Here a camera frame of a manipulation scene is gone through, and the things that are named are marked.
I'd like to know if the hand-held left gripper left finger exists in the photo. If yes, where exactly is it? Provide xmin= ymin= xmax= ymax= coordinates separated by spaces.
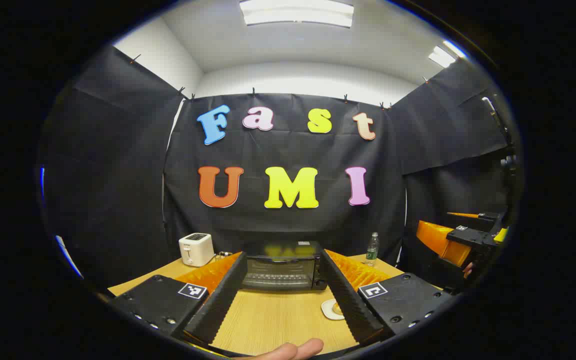
xmin=109 ymin=251 xmax=248 ymax=347

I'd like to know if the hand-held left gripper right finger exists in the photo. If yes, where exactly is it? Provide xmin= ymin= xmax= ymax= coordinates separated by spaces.
xmin=319 ymin=249 xmax=459 ymax=347

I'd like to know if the black electric oven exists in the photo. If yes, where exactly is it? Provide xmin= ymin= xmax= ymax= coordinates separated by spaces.
xmin=242 ymin=241 xmax=330 ymax=292

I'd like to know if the white square plate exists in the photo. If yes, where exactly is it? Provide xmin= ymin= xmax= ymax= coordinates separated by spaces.
xmin=321 ymin=298 xmax=345 ymax=321

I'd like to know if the clear plastic water bottle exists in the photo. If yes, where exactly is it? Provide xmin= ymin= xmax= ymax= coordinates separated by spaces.
xmin=365 ymin=231 xmax=380 ymax=267

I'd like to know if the white toaster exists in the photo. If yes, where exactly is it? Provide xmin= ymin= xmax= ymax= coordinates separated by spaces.
xmin=178 ymin=232 xmax=215 ymax=268

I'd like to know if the black stand pole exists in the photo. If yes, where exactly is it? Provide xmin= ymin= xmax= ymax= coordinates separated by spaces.
xmin=482 ymin=96 xmax=519 ymax=171

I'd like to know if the small ceiling light panel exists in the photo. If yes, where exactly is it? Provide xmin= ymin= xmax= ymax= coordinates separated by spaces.
xmin=428 ymin=40 xmax=469 ymax=69

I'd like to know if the large ceiling light panel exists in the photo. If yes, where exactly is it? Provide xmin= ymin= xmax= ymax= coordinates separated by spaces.
xmin=239 ymin=0 xmax=355 ymax=28

